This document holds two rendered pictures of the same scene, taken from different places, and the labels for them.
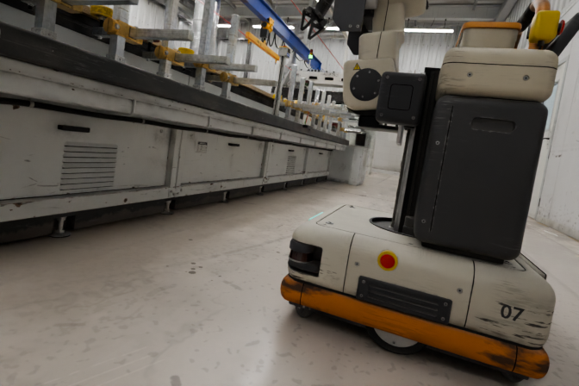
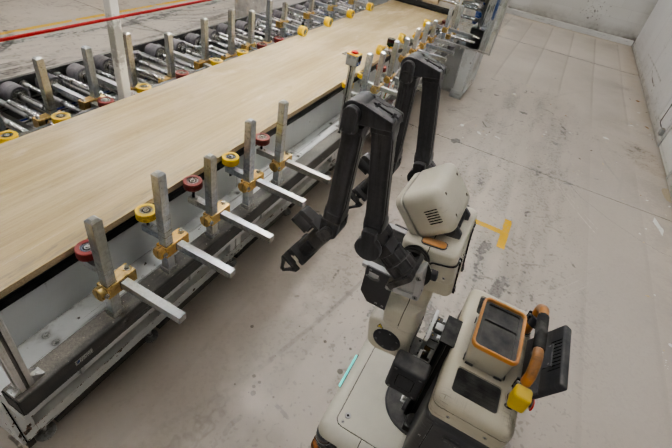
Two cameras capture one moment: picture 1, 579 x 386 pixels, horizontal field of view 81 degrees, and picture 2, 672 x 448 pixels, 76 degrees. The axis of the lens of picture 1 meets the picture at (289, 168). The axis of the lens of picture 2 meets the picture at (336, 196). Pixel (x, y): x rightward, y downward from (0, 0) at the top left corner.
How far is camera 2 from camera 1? 1.54 m
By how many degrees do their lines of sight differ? 33
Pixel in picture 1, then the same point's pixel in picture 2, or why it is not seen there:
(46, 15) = (113, 305)
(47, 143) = not seen: hidden behind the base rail
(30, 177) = not seen: hidden behind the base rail
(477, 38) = (480, 355)
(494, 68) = (465, 423)
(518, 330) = not seen: outside the picture
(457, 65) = (439, 408)
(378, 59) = (398, 329)
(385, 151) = not seen: outside the picture
